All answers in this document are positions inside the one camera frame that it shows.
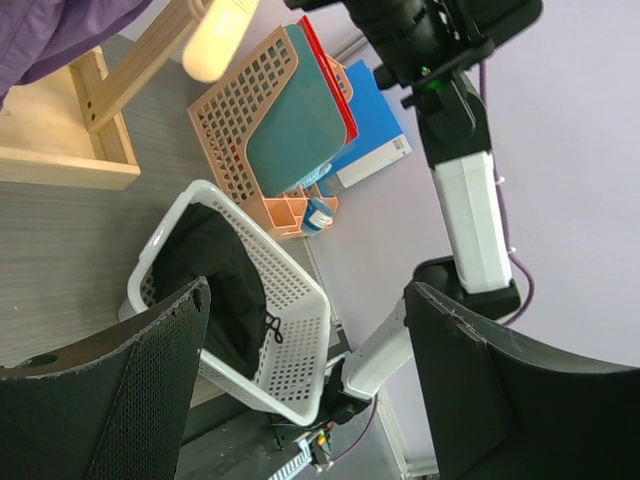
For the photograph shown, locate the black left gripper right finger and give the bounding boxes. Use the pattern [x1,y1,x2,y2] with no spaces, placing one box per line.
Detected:
[404,282,639,479]

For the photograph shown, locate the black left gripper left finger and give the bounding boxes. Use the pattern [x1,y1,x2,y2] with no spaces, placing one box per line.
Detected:
[1,277,211,479]

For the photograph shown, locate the black trousers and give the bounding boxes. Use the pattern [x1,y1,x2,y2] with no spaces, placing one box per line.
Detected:
[152,203,283,379]

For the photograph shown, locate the beige wooden hanger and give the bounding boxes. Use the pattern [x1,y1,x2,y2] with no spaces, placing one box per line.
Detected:
[182,0,259,83]

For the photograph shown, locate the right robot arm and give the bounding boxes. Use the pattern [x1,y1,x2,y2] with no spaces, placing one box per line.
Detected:
[319,1,543,427]

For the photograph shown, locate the white plastic mesh basket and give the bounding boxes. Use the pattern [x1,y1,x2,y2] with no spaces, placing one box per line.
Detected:
[118,180,331,426]

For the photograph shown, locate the blue tape roll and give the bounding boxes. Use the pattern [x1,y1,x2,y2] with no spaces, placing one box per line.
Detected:
[301,197,334,236]

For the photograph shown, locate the wooden clothes rack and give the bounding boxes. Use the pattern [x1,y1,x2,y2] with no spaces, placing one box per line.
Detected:
[1,1,201,190]

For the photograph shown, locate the blue binder folder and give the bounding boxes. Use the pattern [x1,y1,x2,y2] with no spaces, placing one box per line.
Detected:
[317,60,412,196]

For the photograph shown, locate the peach plastic file organizer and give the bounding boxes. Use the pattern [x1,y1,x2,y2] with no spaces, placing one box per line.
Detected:
[187,24,354,237]

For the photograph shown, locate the red folder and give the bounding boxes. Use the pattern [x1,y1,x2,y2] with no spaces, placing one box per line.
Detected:
[297,16,358,144]

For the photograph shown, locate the purple garment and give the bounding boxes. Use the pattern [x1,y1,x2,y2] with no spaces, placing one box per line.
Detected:
[1,0,150,98]

